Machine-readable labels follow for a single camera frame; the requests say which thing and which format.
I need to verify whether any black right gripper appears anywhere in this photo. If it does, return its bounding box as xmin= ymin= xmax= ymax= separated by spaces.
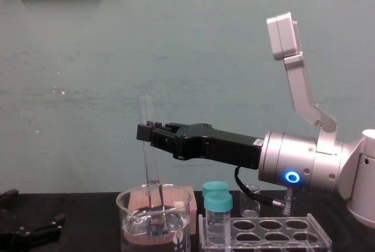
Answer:
xmin=136 ymin=120 xmax=264 ymax=171

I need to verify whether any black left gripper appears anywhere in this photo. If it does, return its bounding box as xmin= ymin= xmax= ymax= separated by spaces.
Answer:
xmin=0 ymin=188 xmax=67 ymax=252

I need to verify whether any clear glass test tube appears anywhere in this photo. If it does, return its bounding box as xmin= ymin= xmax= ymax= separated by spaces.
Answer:
xmin=138 ymin=94 xmax=166 ymax=235

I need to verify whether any teal capped plastic tube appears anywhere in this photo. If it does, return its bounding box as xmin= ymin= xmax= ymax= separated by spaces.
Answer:
xmin=202 ymin=181 xmax=230 ymax=197
xmin=204 ymin=190 xmax=234 ymax=244

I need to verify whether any large glass beaker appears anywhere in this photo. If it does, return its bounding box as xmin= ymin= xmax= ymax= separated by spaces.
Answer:
xmin=116 ymin=183 xmax=196 ymax=252

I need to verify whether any small glass beaker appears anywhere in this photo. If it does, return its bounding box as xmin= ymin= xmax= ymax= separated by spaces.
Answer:
xmin=240 ymin=184 xmax=263 ymax=218

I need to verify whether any clear acrylic test tube rack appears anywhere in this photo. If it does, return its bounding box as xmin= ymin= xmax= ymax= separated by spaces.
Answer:
xmin=198 ymin=213 xmax=333 ymax=252

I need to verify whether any pale wooden block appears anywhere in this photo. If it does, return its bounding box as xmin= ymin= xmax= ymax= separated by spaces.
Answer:
xmin=128 ymin=185 xmax=198 ymax=237

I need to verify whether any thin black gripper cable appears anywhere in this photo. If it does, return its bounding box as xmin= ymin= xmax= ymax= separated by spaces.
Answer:
xmin=233 ymin=166 xmax=295 ymax=216

